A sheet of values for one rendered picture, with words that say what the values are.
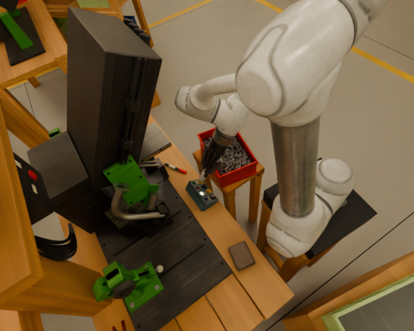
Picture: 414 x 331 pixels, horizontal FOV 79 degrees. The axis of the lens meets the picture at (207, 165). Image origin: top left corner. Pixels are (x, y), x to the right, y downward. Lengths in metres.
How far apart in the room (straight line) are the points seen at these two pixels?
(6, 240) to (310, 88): 0.62
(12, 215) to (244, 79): 0.53
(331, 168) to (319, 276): 1.25
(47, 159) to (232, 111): 0.75
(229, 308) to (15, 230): 0.77
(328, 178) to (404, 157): 1.89
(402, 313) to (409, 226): 1.25
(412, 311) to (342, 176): 0.58
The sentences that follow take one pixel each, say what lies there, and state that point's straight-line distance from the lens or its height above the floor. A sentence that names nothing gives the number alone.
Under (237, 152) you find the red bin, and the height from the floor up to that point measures 0.87.
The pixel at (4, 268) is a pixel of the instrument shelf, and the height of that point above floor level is 1.54.
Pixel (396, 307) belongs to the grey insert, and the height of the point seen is 0.85.
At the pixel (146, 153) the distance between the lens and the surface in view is 1.12.
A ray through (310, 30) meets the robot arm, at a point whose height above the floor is 1.76.
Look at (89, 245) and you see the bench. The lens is 1.33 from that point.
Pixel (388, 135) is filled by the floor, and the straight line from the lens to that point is 2.88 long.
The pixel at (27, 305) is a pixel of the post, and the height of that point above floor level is 1.28.
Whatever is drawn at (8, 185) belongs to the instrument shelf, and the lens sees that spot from 0.72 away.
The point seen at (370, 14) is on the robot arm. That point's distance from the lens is 0.56.
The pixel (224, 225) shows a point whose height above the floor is 0.90.
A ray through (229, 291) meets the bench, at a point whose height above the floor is 0.88.
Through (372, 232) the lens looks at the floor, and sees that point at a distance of 2.30.
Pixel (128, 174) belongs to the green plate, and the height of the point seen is 1.21.
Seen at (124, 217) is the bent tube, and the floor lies 1.08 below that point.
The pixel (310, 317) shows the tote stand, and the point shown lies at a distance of 1.22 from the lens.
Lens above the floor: 1.98
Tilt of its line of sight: 56 degrees down
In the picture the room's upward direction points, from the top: 13 degrees counter-clockwise
